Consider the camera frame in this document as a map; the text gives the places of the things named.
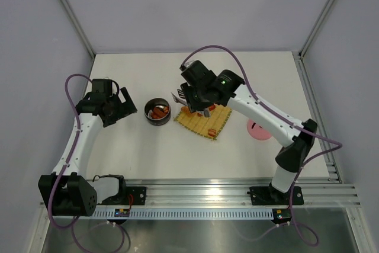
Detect metal tongs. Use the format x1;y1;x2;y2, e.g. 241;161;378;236
171;89;211;118

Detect red sausage toy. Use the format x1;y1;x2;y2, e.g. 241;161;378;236
153;106;169;115

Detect round metal lunch box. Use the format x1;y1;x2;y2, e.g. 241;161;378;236
144;98;171;126

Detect pink round lid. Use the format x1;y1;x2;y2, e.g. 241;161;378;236
247;120;272;141

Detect brown rectangular food toy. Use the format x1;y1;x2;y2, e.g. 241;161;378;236
150;111;166;120

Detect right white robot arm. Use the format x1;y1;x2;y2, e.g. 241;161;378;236
180;60;317;203

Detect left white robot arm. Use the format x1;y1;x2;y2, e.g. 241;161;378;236
38;79;137;217

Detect orange cheese wedge toy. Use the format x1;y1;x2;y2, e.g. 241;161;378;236
181;106;192;115

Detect bamboo mat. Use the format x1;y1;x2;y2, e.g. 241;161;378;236
174;104;232;140

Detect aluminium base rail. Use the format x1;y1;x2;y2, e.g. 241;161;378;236
126;178;361;208

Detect white slotted cable duct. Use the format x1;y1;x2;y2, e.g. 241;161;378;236
80;207;292;220

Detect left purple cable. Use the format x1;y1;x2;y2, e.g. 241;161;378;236
47;73;131;251

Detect left frame post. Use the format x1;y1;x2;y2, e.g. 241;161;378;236
58;0;96;60

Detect frame post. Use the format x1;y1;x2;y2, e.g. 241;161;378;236
298;0;337;60
58;0;96;60

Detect right frame post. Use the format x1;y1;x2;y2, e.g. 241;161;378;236
298;0;337;60

